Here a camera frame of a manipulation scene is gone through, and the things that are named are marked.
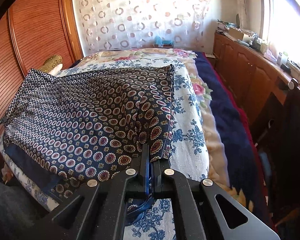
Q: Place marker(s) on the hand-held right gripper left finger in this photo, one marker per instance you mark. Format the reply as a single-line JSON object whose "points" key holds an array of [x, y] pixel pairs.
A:
{"points": [[147, 182]]}

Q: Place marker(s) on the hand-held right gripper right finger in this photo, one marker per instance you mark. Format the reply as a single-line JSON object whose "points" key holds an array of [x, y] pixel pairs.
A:
{"points": [[158, 180]]}

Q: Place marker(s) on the navy circle-print shirt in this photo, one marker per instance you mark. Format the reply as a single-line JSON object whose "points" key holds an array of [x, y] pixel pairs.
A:
{"points": [[90, 120]]}

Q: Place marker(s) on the white blue-floral bedsheet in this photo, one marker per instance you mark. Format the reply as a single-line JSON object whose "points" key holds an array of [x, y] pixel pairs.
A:
{"points": [[187, 120]]}

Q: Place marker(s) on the gold patterned pillow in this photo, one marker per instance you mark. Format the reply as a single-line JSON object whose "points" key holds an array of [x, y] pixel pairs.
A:
{"points": [[51, 62]]}

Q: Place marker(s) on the navy blanket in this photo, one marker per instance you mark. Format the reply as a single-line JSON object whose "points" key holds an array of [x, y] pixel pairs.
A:
{"points": [[227, 110]]}

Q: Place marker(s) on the wooden slatted wardrobe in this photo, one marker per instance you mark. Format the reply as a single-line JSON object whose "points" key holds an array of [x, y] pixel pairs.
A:
{"points": [[35, 30]]}

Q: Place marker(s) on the pink floral quilt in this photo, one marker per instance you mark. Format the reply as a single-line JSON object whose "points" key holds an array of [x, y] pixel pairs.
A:
{"points": [[152, 53]]}

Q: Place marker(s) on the wooden cabinet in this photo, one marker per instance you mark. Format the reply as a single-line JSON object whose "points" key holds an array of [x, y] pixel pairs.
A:
{"points": [[242, 62]]}

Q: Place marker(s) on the sheer circle-pattern curtain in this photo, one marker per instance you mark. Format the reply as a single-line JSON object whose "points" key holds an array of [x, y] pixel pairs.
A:
{"points": [[140, 17]]}

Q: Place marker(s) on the cardboard box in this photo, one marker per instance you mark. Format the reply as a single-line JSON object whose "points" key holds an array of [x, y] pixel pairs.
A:
{"points": [[240, 33]]}

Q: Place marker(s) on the pink tissue pack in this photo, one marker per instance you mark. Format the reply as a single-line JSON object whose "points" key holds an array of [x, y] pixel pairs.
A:
{"points": [[270, 55]]}

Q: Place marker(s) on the stack of papers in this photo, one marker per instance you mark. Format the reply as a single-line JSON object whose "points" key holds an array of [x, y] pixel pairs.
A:
{"points": [[225, 26]]}

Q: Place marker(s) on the small black device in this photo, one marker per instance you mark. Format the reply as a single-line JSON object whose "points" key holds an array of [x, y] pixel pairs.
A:
{"points": [[286, 67]]}

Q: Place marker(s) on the pale window curtain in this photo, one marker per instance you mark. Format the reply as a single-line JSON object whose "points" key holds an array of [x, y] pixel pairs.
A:
{"points": [[242, 5]]}

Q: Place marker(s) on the wooden-framed window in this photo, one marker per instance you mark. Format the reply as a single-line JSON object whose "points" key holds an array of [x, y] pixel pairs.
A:
{"points": [[285, 30]]}

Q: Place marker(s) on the black frame with white knob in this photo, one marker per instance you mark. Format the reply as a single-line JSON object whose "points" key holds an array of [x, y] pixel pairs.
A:
{"points": [[293, 130]]}

